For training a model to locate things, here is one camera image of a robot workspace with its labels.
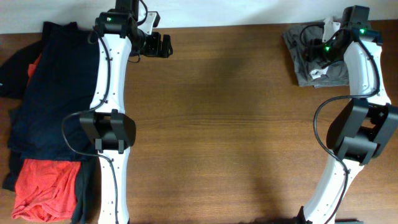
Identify grey shorts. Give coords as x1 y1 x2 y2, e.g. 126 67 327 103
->
282 24 349 88

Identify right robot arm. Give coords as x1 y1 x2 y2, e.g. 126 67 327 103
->
291 5 397 223

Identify navy blue garment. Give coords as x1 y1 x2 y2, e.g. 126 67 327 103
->
7 23 100 161

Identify red mesh garment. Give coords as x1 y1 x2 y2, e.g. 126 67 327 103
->
11 54 81 222

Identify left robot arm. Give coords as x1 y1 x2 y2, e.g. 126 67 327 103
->
80 0 173 224

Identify black garment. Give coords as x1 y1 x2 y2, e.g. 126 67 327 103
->
1 22 99 223

